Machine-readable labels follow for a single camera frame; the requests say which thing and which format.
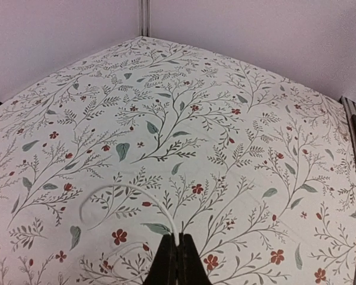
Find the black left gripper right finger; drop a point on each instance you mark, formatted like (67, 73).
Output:
(190, 270)

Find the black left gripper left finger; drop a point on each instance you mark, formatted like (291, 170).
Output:
(163, 267)

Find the floral patterned table mat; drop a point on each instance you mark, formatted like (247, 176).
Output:
(100, 160)

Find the right aluminium frame post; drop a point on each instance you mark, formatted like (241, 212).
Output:
(144, 18)

